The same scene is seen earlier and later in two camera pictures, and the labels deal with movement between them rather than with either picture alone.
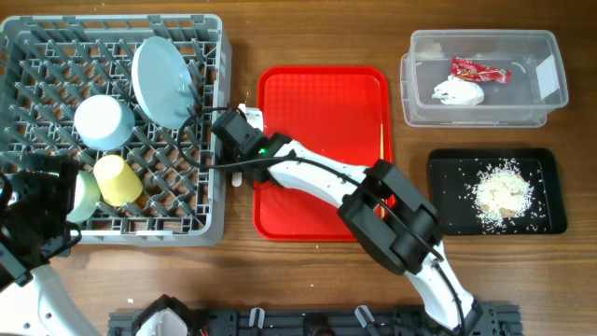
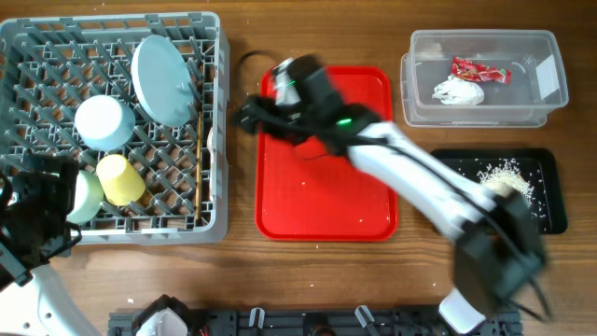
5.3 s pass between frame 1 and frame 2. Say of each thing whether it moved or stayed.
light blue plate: stayed
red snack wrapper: stayed
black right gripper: moved
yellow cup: stayed
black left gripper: stayed
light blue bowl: stayed
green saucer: stayed
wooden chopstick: moved
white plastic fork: moved
